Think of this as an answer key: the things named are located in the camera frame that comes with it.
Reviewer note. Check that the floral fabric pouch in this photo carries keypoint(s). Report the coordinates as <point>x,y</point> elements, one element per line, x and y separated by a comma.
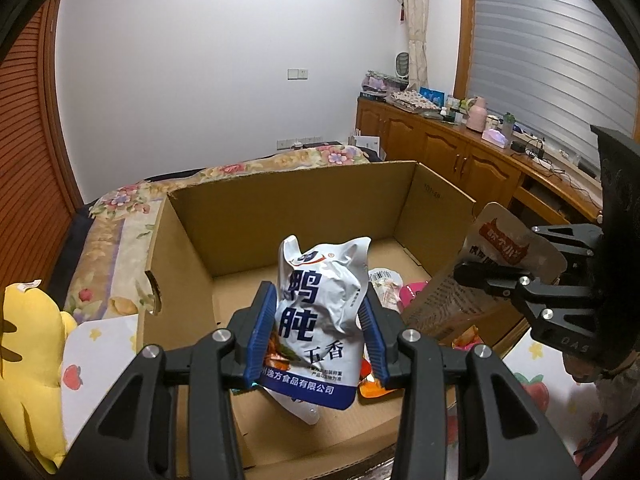
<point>412,100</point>

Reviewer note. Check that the beige curtain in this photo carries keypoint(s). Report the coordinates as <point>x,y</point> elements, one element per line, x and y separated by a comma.
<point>417,25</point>

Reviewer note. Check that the white wall switch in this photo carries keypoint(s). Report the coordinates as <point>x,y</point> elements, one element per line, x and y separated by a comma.
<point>298,74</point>

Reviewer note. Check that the floral quilt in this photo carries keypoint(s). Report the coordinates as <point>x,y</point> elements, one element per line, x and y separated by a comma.
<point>125,210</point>

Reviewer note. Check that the pink snack packet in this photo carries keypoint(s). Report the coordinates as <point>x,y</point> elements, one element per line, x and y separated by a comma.
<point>412,292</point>

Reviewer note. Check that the white power strip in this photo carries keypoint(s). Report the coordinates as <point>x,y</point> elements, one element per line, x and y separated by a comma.
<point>542,162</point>

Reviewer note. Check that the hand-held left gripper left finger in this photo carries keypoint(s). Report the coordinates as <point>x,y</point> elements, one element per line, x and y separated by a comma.
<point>260,345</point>

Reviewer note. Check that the person's right hand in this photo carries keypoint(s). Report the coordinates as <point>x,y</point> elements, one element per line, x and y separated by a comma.
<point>582,367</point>

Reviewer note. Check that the white round snack packet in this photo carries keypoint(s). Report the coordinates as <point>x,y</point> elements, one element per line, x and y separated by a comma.
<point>387,285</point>

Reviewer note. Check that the small orange snack packet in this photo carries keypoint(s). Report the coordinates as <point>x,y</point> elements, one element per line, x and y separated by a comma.
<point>370,389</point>

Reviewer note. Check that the pink kettle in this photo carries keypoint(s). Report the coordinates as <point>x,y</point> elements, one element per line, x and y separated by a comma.
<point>477,115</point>

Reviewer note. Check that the wooden sideboard cabinet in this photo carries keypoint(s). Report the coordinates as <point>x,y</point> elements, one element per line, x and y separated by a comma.
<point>440,145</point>

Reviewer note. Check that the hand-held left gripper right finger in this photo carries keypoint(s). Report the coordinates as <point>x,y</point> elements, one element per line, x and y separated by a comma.
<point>375,347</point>

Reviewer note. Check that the green capped bottle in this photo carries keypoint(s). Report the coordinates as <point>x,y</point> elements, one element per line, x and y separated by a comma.
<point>508,125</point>

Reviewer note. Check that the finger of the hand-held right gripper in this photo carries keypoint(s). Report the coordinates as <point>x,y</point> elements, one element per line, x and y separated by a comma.
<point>550,315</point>
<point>580,240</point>

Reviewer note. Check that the yellow plush toy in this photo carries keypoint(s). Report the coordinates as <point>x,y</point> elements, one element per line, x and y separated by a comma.
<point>30,360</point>

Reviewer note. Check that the blue box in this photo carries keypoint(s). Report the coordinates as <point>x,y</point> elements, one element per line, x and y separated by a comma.
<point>432,95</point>

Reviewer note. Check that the brown cardboard box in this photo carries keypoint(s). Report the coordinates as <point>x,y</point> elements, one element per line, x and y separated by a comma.
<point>190,245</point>

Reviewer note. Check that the tan kraft snack packet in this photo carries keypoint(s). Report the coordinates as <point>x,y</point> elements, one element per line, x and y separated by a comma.
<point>450,305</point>

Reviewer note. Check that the small white fan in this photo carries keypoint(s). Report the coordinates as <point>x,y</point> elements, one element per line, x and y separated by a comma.
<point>402,65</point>

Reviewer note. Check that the wooden louvered wardrobe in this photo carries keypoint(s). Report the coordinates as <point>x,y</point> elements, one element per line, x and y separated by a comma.
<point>30,160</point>

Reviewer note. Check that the white strawberry print sheet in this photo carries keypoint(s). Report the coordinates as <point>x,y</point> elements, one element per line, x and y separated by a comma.
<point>100,355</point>

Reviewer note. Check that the white paper bags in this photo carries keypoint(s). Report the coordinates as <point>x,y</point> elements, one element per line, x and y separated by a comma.
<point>367,144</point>

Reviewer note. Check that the white blue snack pouch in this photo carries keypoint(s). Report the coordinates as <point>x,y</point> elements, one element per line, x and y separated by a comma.
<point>320,310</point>

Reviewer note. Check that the grey window blind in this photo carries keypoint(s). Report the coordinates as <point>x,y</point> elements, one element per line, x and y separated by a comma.
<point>540,60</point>

